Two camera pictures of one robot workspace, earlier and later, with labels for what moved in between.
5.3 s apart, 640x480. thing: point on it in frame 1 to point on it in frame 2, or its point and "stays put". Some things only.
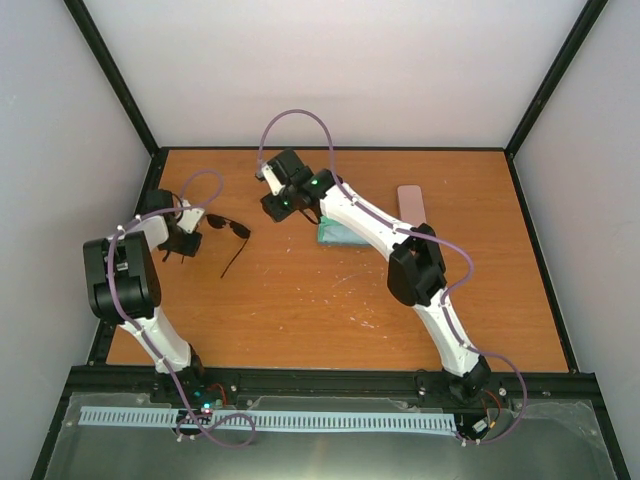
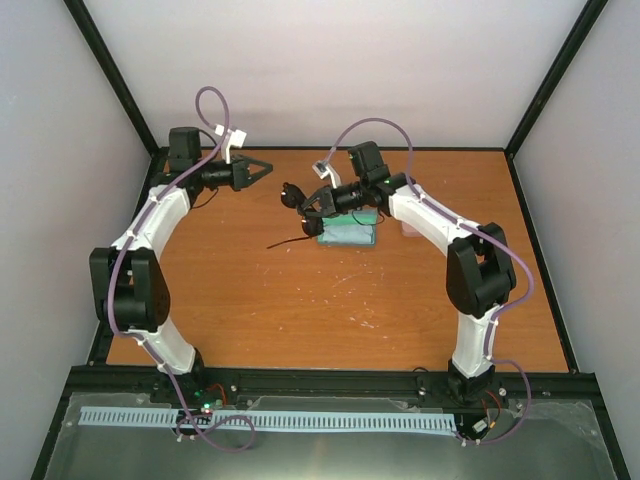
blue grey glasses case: x=331 y=233 stays put
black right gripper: x=269 y=208 to x=327 y=203
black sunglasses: x=218 y=222 to x=312 y=225
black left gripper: x=188 y=250 to x=240 y=179
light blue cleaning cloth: x=330 y=230 stays put
